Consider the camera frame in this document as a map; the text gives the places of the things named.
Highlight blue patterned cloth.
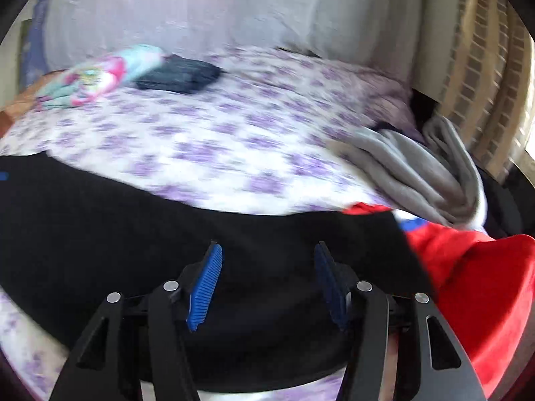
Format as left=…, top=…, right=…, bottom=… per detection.
left=19, top=0, right=59, bottom=88

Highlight purple floral bed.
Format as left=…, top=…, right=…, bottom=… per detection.
left=0, top=45, right=421, bottom=401

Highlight purple pillow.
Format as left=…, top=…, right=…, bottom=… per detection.
left=359, top=69, right=419, bottom=143

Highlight black pants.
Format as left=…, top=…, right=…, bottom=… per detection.
left=0, top=152, right=435, bottom=393

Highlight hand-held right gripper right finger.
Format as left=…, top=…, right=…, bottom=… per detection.
left=313, top=241, right=488, bottom=401

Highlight folded floral quilt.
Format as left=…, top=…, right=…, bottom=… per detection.
left=35, top=44, right=166, bottom=111

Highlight folded blue jeans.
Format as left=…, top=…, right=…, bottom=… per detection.
left=136, top=54, right=222, bottom=95

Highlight red garment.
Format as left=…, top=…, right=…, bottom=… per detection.
left=347, top=203, right=535, bottom=399

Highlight brown pillow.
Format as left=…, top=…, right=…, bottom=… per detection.
left=0, top=73, right=55, bottom=136

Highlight grey garment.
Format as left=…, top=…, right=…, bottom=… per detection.
left=328, top=115, right=488, bottom=232

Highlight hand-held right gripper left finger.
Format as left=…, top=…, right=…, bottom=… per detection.
left=49, top=241, right=224, bottom=401

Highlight beige checked curtain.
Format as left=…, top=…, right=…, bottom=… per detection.
left=435, top=0, right=535, bottom=176

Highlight white lace cover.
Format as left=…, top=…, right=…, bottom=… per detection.
left=42, top=0, right=431, bottom=84

